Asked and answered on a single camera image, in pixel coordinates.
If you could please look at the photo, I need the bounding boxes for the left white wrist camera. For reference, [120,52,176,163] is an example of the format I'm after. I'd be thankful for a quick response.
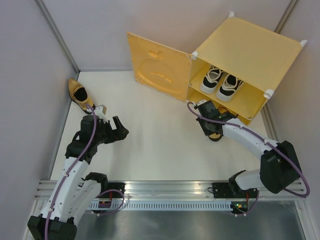
[86,104,108,122]

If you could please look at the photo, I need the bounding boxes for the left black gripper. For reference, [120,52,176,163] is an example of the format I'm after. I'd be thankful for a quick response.
[93,116,129,145]

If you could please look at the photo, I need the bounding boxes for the right aluminium corner post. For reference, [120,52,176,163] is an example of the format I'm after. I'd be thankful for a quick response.
[273,0,300,34]

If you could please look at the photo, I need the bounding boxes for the white black sneaker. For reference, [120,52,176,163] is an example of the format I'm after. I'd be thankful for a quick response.
[200,65,225,94]
[216,72,244,102]

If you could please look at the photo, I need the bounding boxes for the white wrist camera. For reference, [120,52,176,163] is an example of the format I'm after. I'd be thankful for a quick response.
[86,104,108,122]
[193,99,207,109]

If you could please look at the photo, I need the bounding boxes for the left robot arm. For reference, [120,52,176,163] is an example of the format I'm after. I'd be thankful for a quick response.
[27,115,129,240]

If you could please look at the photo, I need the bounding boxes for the left aluminium corner post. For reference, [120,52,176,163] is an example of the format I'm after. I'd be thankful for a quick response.
[33,0,81,76]

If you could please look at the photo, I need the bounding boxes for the gold loafer shoe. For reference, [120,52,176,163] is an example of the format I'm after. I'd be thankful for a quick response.
[68,78,96,115]
[208,107,238,142]

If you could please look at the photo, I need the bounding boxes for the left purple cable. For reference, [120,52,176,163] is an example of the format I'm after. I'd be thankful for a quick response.
[44,104,126,240]

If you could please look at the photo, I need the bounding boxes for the white slotted cable duct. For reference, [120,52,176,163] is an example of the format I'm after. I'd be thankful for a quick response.
[88,201,232,211]

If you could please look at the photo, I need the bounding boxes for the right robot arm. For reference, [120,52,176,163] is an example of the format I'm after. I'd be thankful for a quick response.
[195,100,301,198]

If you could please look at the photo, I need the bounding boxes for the yellow plastic shoe cabinet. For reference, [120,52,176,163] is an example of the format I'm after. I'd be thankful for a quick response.
[186,11,308,127]

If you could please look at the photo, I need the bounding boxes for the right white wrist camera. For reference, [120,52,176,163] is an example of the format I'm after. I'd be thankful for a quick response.
[193,99,207,109]

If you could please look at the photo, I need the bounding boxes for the purple cable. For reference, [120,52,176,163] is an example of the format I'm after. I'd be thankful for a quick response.
[44,104,126,240]
[186,101,311,216]

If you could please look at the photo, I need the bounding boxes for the yellow cabinet door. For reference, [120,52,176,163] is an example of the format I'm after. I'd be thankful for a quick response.
[127,32,192,101]

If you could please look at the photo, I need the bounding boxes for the aluminium corner post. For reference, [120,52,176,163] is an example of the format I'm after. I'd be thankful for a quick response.
[273,0,300,34]
[33,0,81,76]

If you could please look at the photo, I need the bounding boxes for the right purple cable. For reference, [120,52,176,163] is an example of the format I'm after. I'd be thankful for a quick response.
[186,101,311,216]

